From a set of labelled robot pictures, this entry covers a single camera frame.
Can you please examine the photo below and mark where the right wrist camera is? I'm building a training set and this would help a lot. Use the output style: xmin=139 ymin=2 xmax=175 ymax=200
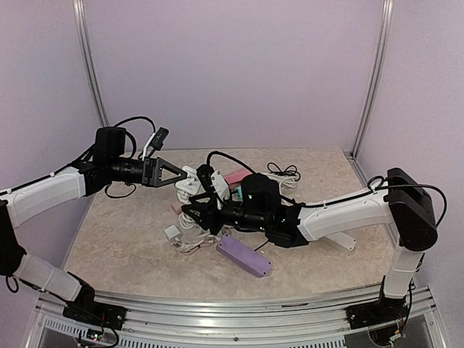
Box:
xmin=196 ymin=164 xmax=231 ymax=210

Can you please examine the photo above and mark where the purple power strip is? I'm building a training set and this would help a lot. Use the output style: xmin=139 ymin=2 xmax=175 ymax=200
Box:
xmin=216 ymin=234 xmax=272 ymax=278

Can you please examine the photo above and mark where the white usb charger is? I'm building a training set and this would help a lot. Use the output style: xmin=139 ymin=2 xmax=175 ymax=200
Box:
xmin=164 ymin=225 xmax=181 ymax=245

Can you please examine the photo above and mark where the right aluminium frame post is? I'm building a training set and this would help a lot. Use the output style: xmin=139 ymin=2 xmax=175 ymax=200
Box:
xmin=349 ymin=0 xmax=394 ymax=162

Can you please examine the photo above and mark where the white cable far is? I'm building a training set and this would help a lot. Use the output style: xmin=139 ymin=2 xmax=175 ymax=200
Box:
xmin=266 ymin=172 xmax=298 ymax=191

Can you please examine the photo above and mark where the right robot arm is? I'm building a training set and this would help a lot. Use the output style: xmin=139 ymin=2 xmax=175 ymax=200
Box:
xmin=182 ymin=165 xmax=439 ymax=322

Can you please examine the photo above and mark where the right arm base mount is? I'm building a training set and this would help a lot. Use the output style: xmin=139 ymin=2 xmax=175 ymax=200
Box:
xmin=346 ymin=298 xmax=409 ymax=330

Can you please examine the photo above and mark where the pink power strip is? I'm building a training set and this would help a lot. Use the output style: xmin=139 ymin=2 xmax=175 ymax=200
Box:
xmin=224 ymin=168 xmax=252 ymax=189

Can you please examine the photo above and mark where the teal charger cube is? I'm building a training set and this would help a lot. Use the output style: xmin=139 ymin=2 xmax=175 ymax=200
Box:
xmin=231 ymin=184 xmax=243 ymax=202

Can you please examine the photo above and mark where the white power strip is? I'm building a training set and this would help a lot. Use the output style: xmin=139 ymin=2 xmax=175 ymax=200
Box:
xmin=325 ymin=232 xmax=357 ymax=252

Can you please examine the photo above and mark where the aluminium frame post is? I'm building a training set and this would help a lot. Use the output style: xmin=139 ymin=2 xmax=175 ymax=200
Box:
xmin=72 ymin=0 xmax=110 ymax=127
xmin=349 ymin=0 xmax=394 ymax=162

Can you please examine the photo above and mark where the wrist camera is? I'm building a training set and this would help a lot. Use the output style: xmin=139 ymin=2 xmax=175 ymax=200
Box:
xmin=196 ymin=164 xmax=231 ymax=210
xmin=138 ymin=127 xmax=169 ymax=160

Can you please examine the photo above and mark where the front aluminium rail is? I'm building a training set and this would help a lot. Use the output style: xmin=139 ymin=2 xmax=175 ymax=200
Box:
xmin=24 ymin=286 xmax=447 ymax=347

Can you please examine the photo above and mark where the left aluminium frame post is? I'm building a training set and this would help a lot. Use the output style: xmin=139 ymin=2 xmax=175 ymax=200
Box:
xmin=72 ymin=0 xmax=110 ymax=127

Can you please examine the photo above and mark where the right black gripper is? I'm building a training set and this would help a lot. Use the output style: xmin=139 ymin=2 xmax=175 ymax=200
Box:
xmin=181 ymin=192 xmax=269 ymax=236

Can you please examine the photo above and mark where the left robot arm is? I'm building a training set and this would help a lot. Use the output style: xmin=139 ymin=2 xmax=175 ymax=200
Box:
xmin=1 ymin=127 xmax=187 ymax=323

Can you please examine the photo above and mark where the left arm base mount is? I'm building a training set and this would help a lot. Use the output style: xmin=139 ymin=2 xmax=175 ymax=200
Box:
xmin=62 ymin=301 xmax=128 ymax=330

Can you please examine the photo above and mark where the white multi socket adapter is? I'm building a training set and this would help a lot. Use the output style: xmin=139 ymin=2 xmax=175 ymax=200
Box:
xmin=175 ymin=165 xmax=202 ymax=201

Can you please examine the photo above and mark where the black cable far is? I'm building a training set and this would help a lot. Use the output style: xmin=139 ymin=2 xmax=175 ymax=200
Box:
xmin=267 ymin=162 xmax=302 ymax=181

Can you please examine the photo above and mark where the pink thin cable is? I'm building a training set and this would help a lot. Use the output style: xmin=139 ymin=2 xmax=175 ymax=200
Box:
xmin=173 ymin=231 xmax=222 ymax=254

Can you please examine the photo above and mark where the pink plug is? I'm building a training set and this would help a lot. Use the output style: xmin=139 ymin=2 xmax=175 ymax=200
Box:
xmin=170 ymin=202 xmax=182 ymax=215

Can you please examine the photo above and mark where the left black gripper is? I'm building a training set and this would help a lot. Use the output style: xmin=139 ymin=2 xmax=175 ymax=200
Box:
xmin=108 ymin=155 xmax=187 ymax=187

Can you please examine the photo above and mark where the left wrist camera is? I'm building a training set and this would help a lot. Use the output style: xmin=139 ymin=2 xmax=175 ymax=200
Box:
xmin=138 ymin=127 xmax=169 ymax=160

